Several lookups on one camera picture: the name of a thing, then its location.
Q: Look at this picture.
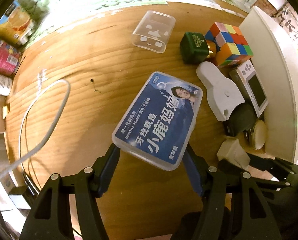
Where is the blue dental floss box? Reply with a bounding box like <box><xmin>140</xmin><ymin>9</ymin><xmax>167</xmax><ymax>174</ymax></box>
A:
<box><xmin>112</xmin><ymin>72</ymin><xmax>203</xmax><ymax>171</ymax></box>

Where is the dark charger plug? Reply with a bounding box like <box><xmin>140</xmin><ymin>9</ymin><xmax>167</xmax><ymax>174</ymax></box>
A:
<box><xmin>223</xmin><ymin>102</ymin><xmax>257</xmax><ymax>137</ymax></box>

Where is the round cream compact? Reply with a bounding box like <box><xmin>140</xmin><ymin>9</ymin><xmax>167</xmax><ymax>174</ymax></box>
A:
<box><xmin>248</xmin><ymin>120</ymin><xmax>267</xmax><ymax>150</ymax></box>

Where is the white plastic gadget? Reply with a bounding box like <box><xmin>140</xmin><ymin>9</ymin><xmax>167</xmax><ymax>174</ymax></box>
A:
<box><xmin>196</xmin><ymin>61</ymin><xmax>245</xmax><ymax>122</ymax></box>

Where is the white handheld game console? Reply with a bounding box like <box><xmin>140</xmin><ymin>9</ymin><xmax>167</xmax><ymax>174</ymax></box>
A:
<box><xmin>229</xmin><ymin>60</ymin><xmax>268</xmax><ymax>118</ymax></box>

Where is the colourful puzzle cube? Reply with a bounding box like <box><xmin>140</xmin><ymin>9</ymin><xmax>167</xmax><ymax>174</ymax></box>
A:
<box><xmin>204</xmin><ymin>22</ymin><xmax>253</xmax><ymax>68</ymax></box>

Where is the white storage bin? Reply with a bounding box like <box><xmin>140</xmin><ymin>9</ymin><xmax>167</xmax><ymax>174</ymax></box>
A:
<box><xmin>239</xmin><ymin>7</ymin><xmax>298</xmax><ymax>163</ymax></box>

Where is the red tin can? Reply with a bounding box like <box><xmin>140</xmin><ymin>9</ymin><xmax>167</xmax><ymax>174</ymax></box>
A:
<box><xmin>0</xmin><ymin>40</ymin><xmax>22</xmax><ymax>77</ymax></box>

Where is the clear plastic case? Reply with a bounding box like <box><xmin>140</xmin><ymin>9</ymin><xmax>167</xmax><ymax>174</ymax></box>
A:
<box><xmin>132</xmin><ymin>10</ymin><xmax>176</xmax><ymax>54</ymax></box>

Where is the orange juice carton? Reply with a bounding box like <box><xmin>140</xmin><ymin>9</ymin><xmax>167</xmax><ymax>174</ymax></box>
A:
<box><xmin>0</xmin><ymin>1</ymin><xmax>35</xmax><ymax>46</ymax></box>

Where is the patterned paper box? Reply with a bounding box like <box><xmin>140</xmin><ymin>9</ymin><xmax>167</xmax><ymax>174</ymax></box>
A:
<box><xmin>273</xmin><ymin>3</ymin><xmax>298</xmax><ymax>52</ymax></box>

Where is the white cable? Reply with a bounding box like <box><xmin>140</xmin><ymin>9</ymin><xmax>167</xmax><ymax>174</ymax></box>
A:
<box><xmin>0</xmin><ymin>78</ymin><xmax>71</xmax><ymax>183</ymax></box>

